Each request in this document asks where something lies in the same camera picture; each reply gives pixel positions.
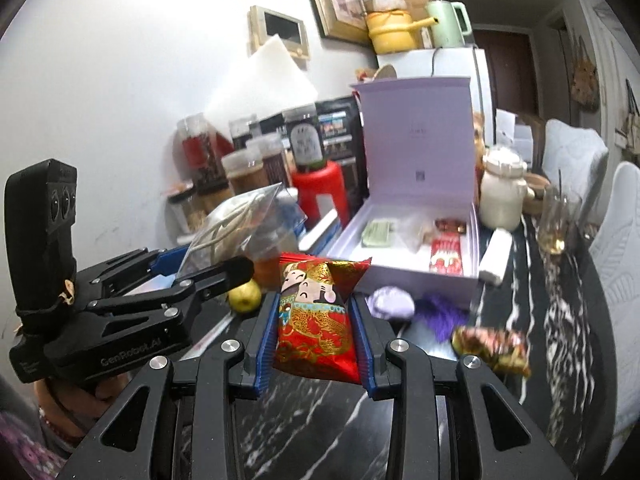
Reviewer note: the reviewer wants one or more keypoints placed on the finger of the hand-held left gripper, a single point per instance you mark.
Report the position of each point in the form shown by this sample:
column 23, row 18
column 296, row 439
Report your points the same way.
column 165, row 261
column 225, row 271

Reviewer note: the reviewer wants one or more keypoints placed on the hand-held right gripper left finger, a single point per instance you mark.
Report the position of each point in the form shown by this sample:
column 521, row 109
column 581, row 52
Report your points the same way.
column 265, row 330

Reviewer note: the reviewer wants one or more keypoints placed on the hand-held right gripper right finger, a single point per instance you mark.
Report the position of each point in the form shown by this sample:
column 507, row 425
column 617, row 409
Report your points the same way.
column 361, row 340

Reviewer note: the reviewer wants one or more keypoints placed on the red figure print snack packet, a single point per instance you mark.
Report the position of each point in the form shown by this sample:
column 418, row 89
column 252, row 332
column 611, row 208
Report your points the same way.
column 310, row 340

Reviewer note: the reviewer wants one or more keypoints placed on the green snack packet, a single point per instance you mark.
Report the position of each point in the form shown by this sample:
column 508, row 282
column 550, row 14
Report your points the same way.
column 377, row 234

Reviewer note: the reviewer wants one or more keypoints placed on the red strawberry snack packet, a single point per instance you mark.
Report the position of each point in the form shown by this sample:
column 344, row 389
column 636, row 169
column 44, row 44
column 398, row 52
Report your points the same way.
column 445, row 257

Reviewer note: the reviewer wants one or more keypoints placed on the clear snack packet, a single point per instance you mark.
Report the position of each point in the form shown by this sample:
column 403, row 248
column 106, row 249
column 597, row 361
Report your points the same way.
column 415, row 232

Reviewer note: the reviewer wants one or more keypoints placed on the dark red small packet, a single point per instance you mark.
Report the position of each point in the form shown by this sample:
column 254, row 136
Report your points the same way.
column 450, row 225

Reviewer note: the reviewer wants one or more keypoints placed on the lavender gift box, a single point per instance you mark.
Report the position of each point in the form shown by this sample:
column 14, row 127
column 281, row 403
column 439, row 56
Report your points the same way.
column 415, row 125

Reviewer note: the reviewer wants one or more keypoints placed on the person's left forearm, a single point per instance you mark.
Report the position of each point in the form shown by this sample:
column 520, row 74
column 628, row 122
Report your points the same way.
column 20, row 445

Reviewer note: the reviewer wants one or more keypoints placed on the person's left hand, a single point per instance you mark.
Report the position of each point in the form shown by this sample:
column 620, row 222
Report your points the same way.
column 75, row 405

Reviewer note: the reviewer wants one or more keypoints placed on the yellow green pear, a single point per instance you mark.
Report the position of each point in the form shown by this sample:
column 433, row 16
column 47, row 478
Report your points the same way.
column 245, row 297

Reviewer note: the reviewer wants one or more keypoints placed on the amber honey jar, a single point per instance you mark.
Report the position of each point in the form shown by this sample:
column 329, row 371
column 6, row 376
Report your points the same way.
column 267, row 267

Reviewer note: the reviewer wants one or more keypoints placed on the clear zip bag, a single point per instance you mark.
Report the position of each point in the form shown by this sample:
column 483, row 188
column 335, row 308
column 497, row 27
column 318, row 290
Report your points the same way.
column 235, row 225

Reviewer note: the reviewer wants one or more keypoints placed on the purple pouch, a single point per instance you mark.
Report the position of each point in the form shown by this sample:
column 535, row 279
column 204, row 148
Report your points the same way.
column 390, row 302

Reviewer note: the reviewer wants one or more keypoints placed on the small clear storage jar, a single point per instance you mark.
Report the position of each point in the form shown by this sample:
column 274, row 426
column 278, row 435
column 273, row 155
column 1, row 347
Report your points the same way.
column 185, row 210

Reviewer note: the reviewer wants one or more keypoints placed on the purple tassel cloth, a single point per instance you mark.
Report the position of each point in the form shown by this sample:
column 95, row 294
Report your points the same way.
column 442, row 317

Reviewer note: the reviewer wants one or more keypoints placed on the brown filled plastic jar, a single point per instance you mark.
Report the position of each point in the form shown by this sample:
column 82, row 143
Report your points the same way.
column 245, row 175

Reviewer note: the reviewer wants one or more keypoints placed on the red label glass jar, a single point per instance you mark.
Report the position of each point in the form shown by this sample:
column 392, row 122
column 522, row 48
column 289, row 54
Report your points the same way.
column 200, row 155

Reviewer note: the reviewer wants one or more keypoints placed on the dark filled plastic jar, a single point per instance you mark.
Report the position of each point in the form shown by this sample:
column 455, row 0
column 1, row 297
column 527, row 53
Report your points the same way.
column 272, row 160

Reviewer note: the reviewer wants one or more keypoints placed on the red plastic stool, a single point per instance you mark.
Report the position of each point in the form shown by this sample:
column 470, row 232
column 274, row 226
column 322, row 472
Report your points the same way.
column 320, row 185

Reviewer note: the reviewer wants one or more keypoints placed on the gold red candy packet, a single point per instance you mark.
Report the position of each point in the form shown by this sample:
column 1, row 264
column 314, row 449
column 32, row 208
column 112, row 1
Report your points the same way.
column 492, row 347

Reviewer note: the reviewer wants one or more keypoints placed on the grey label jar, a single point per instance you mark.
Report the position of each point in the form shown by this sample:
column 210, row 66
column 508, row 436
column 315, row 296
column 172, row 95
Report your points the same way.
column 307, row 142

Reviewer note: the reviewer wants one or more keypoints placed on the white tissue packet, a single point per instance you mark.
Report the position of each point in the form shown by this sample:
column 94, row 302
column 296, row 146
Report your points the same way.
column 495, row 255

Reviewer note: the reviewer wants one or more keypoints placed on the black printed box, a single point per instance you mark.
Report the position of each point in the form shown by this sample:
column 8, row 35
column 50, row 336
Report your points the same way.
column 345, row 150

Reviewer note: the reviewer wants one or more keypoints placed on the white foam board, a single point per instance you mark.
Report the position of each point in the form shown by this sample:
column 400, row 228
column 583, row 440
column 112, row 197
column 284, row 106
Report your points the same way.
column 260, row 80

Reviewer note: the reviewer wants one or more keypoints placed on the white ceramic jar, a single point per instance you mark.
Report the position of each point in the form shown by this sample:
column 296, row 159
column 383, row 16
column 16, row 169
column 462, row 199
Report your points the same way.
column 500, row 195

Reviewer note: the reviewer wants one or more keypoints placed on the glass cup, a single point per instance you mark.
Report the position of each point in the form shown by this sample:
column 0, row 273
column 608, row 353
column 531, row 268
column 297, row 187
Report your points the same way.
column 557, row 225

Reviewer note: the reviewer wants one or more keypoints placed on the brown wooden bowl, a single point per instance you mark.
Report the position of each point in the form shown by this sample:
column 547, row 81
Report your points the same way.
column 537, row 185

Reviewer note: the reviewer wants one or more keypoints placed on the brown paper snack bag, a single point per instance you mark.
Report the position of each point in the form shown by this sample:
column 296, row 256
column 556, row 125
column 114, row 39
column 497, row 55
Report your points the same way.
column 479, row 135

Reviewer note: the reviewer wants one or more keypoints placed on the white cardboard box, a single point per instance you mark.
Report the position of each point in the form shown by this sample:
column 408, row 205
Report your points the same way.
column 510, row 130

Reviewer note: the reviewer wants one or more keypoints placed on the white quilted chair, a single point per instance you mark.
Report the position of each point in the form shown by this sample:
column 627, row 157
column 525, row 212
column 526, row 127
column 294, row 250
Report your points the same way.
column 620, row 285
column 575, row 160

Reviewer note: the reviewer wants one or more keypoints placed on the white refrigerator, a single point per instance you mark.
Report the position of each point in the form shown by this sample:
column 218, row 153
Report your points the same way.
column 435, row 62

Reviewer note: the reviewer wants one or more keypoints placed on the yellow enamel pot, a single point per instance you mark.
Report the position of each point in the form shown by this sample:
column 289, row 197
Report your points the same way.
column 395, row 35

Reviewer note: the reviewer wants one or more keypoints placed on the brown door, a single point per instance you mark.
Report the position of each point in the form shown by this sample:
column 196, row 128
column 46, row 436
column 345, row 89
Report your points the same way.
column 505, row 70

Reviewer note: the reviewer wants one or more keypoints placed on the clear plastic bag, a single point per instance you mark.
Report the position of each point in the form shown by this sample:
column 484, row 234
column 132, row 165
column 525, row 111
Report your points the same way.
column 387, row 0

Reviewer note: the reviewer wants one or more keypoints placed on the light green kettle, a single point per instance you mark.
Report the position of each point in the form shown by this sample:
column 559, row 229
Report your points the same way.
column 447, row 25

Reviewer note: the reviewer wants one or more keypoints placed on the woven hanging bag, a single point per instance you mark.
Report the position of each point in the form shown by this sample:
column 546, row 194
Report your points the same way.
column 586, row 85

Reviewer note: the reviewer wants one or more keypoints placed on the wooden framed wall panel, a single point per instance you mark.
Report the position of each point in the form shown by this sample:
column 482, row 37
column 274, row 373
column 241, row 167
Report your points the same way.
column 280, row 30

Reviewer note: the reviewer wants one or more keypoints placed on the hanging wall ornament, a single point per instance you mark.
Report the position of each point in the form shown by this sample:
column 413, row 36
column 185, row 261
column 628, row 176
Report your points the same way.
column 630, row 115

